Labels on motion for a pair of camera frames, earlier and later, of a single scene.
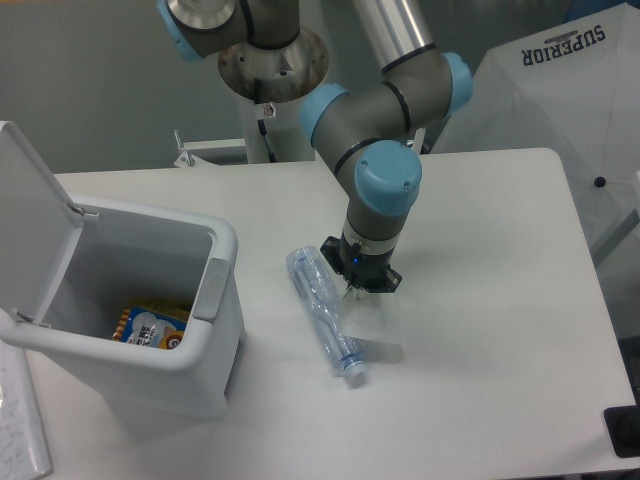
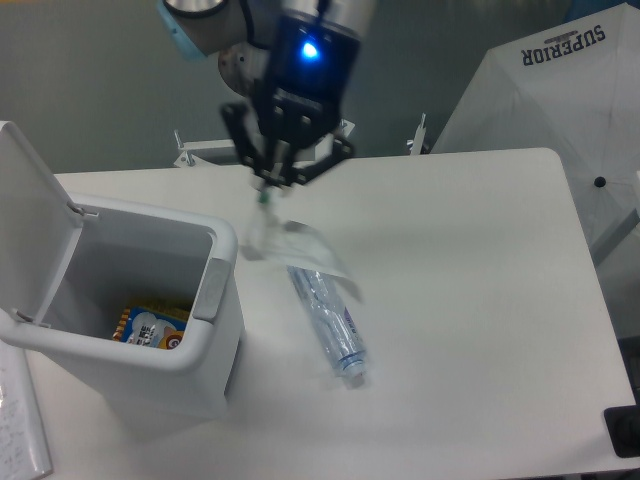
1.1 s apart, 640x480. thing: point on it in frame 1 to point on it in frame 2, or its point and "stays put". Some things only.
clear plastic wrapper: (372, 323) to (295, 244)
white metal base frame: (223, 151) stays put
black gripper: (363, 267) to (311, 79)
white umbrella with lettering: (570, 85) stays put
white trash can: (144, 305) stays put
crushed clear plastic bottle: (321, 296) stays put
